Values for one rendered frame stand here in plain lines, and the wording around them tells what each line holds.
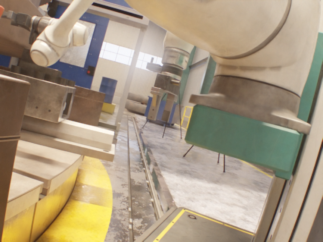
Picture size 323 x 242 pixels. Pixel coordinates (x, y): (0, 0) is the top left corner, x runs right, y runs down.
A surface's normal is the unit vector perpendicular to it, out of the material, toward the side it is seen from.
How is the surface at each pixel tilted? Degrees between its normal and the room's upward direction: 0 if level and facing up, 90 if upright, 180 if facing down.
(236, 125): 90
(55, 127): 72
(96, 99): 90
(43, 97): 90
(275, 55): 128
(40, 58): 138
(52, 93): 90
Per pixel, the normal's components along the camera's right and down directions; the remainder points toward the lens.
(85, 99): 0.52, 0.19
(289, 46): 0.37, 0.51
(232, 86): -0.67, -0.26
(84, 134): 0.25, -0.20
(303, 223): -0.33, -0.03
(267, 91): -0.08, -0.05
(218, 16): 0.15, 0.89
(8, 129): 0.94, 0.27
